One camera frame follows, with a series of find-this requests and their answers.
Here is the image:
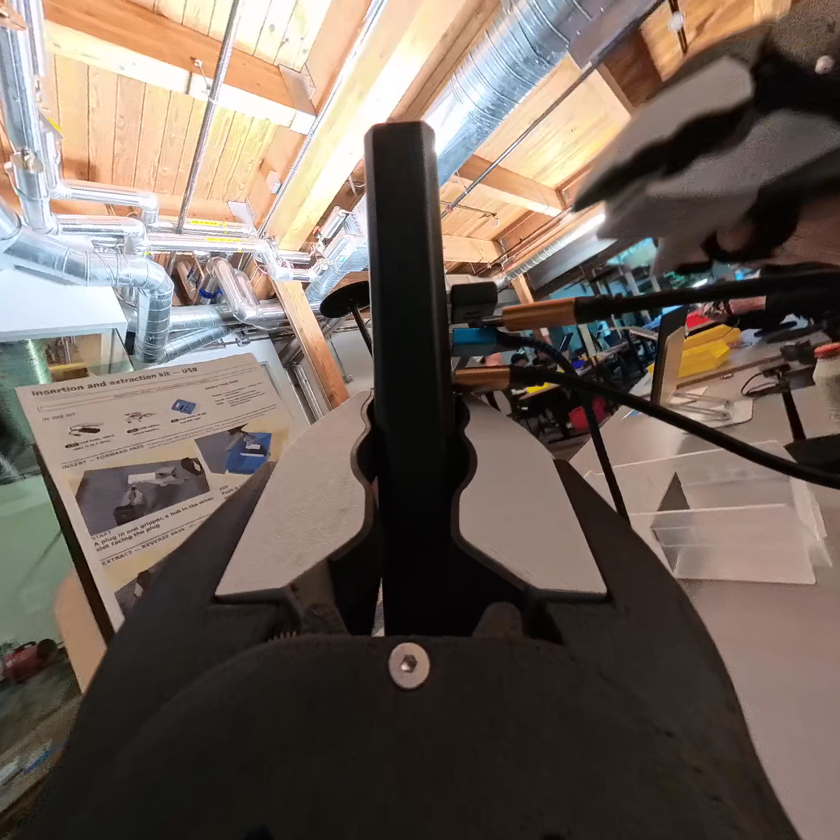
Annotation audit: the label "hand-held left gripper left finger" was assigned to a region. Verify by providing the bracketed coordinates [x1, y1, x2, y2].
[214, 392, 385, 636]

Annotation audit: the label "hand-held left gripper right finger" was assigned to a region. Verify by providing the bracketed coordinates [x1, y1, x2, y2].
[451, 394, 609, 603]

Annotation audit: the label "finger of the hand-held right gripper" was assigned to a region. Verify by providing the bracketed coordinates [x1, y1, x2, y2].
[571, 54, 770, 212]
[596, 107, 833, 266]

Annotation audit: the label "black cable with orange plug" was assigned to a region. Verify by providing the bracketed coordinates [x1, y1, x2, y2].
[478, 270, 840, 332]
[453, 365, 840, 490]

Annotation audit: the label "blue braided USB cable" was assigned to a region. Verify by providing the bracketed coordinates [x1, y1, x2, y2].
[453, 327, 631, 522]

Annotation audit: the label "black USB hub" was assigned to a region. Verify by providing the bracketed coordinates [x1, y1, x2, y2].
[363, 120, 460, 637]

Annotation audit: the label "person's right hand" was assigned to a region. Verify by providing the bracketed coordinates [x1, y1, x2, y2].
[791, 197, 840, 266]

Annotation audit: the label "yellow bin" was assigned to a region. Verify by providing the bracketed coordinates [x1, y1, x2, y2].
[679, 323, 744, 378]

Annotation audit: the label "tilted sign on stand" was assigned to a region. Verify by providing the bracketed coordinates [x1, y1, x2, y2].
[650, 305, 754, 421]

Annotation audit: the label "printed instruction poster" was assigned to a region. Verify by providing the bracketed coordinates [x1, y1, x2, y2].
[14, 353, 293, 631]

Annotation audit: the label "clear plastic bin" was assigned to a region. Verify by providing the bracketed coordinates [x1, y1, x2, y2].
[583, 438, 829, 586]

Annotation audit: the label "white bottle red cap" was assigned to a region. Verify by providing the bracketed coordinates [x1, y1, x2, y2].
[812, 343, 840, 396]

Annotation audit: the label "black round disc on pole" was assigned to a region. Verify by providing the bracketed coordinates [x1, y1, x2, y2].
[320, 284, 376, 358]

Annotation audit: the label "red machine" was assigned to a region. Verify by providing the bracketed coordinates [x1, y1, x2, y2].
[0, 638, 61, 685]

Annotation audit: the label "silver ceiling pipes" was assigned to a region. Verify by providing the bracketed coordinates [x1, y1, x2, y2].
[0, 0, 161, 237]

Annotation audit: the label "wooden post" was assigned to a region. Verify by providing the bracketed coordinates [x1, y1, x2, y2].
[271, 277, 350, 409]

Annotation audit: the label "long spiral silver duct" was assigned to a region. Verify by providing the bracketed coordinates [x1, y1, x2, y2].
[420, 0, 595, 186]

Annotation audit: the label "round silver air duct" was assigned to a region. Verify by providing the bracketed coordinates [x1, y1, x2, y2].
[0, 197, 175, 365]

